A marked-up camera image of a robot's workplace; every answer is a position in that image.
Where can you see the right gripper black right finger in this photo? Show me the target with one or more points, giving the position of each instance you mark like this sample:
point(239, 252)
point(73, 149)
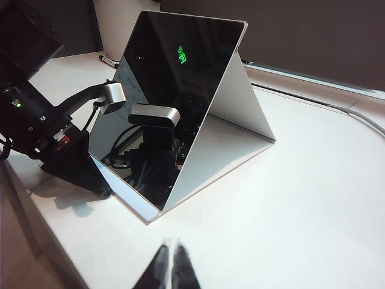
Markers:
point(183, 271)

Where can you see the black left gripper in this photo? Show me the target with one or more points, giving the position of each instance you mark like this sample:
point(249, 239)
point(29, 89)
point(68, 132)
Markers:
point(51, 138)

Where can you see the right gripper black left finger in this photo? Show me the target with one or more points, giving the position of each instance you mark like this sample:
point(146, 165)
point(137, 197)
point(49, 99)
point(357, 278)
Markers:
point(156, 271)

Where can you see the black tablet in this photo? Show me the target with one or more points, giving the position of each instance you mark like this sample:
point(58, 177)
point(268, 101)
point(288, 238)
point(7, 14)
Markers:
point(180, 66)

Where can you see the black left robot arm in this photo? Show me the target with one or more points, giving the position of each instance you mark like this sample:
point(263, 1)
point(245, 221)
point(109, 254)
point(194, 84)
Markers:
point(24, 45)

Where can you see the black marker pen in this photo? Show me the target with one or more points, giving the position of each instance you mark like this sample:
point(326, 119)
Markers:
point(106, 60)

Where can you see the white cylindrical bin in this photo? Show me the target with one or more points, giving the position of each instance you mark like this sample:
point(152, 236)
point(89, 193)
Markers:
point(114, 30)

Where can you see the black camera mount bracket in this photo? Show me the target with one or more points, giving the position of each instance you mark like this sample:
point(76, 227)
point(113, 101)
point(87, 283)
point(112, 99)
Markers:
point(78, 97)

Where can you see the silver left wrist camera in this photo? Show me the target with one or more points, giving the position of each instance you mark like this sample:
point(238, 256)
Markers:
point(115, 97)

